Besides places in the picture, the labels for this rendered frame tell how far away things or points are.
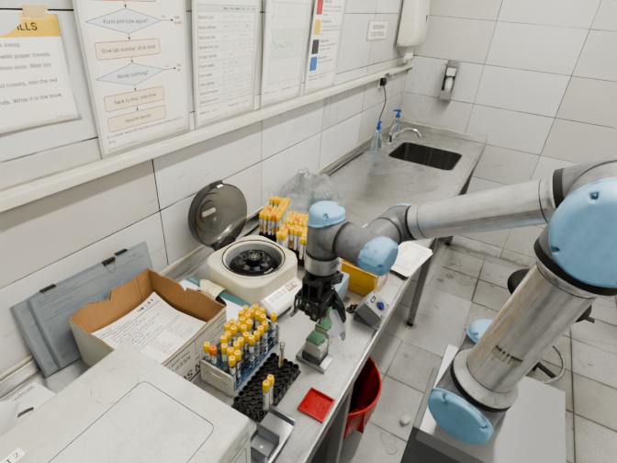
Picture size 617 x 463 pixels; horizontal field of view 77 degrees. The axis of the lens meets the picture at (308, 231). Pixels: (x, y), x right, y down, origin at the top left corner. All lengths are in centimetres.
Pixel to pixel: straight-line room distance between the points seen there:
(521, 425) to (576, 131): 236
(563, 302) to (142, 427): 60
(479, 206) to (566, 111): 240
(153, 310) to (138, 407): 53
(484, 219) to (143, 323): 87
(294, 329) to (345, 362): 18
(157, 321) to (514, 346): 85
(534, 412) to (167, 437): 82
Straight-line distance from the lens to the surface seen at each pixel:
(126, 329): 115
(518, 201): 73
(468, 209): 76
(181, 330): 111
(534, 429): 110
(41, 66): 98
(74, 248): 111
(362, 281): 128
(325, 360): 109
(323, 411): 101
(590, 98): 311
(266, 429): 90
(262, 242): 132
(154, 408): 67
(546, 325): 66
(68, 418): 70
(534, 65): 308
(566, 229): 55
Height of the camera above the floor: 171
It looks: 31 degrees down
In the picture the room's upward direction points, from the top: 5 degrees clockwise
